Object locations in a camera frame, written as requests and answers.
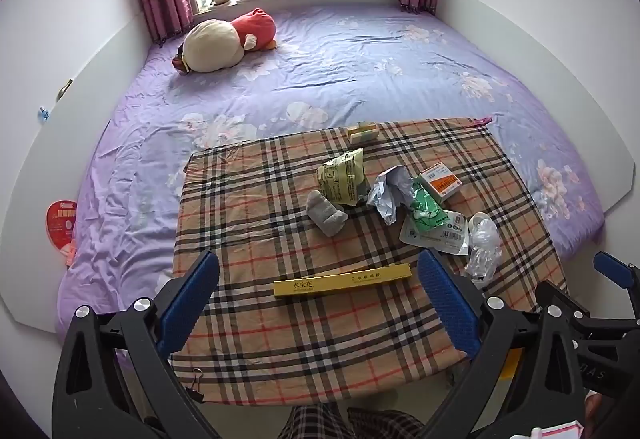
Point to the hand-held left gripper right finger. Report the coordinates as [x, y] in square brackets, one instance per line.
[447, 309]

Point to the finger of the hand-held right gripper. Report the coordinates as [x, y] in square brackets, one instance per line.
[612, 269]
[555, 296]

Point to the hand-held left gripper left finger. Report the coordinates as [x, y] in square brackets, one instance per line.
[187, 309]

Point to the green white plastic packet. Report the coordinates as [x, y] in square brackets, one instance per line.
[425, 219]

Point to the long yellow box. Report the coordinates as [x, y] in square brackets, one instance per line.
[340, 280]

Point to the orange white medicine box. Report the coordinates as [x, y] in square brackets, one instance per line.
[440, 181]

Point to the white paper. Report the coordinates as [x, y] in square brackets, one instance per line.
[387, 194]

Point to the yellow green snack packet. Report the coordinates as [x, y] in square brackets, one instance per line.
[340, 176]

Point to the person's right forearm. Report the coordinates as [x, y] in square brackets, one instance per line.
[593, 419]

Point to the clear plastic wrap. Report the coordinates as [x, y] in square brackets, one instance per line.
[484, 244]

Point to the black binder clip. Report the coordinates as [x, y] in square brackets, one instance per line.
[195, 391]

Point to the plaid table cloth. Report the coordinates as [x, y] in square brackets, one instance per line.
[300, 344]

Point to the round red hand fan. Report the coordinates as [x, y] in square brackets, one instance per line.
[60, 224]

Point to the grey sock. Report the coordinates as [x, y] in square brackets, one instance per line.
[325, 214]

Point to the person's plaid pajama pants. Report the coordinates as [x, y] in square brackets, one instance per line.
[320, 424]

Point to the pink cloth tag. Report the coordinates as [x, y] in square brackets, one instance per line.
[484, 120]

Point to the small green yellow box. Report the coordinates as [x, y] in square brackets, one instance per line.
[363, 133]

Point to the red and cream plush toy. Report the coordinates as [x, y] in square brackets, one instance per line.
[210, 44]

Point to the bed with purple sheet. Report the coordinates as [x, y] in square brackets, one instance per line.
[325, 69]

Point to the small blue wall ornament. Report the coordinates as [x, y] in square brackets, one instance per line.
[44, 113]

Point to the metal wall hook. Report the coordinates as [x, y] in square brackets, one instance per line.
[63, 90]

